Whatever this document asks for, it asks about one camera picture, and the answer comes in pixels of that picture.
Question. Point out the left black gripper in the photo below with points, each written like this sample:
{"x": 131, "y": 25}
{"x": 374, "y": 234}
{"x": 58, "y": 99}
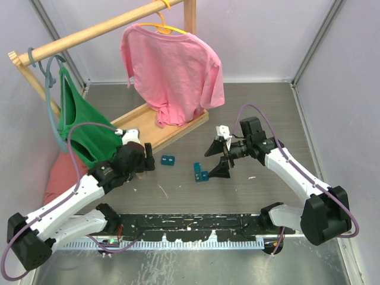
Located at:
{"x": 146, "y": 162}

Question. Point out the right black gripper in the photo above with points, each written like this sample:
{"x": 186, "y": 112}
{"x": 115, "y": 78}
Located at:
{"x": 221, "y": 170}

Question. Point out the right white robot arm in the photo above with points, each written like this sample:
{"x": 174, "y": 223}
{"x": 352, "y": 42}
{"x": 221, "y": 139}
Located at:
{"x": 325, "y": 212}

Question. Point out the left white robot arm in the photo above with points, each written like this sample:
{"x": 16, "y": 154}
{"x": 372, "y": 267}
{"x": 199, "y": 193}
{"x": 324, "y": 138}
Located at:
{"x": 33, "y": 238}

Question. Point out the teal pill box pair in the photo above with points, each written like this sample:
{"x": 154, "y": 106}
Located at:
{"x": 167, "y": 160}

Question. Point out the green tank top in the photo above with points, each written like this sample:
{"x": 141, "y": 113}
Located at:
{"x": 92, "y": 136}

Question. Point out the pink t-shirt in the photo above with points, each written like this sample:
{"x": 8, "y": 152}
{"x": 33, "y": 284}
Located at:
{"x": 179, "y": 76}

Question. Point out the red folded cloth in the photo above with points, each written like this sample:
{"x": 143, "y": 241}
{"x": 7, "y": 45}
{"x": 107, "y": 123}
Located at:
{"x": 62, "y": 177}

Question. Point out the yellow plastic hanger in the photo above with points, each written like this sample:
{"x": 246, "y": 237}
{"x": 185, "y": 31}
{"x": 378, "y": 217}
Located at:
{"x": 162, "y": 27}

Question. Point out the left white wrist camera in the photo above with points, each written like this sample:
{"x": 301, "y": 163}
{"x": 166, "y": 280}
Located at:
{"x": 129, "y": 135}

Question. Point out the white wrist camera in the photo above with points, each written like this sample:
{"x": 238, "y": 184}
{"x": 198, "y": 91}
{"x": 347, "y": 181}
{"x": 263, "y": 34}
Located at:
{"x": 129, "y": 135}
{"x": 224, "y": 135}

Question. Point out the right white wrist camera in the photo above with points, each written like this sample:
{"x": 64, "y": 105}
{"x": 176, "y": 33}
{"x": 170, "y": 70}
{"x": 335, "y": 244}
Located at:
{"x": 224, "y": 135}

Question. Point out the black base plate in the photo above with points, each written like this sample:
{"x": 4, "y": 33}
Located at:
{"x": 190, "y": 227}

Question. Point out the white slotted cable duct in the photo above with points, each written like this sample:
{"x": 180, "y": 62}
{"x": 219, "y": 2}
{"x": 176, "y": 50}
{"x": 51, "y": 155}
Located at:
{"x": 210, "y": 244}

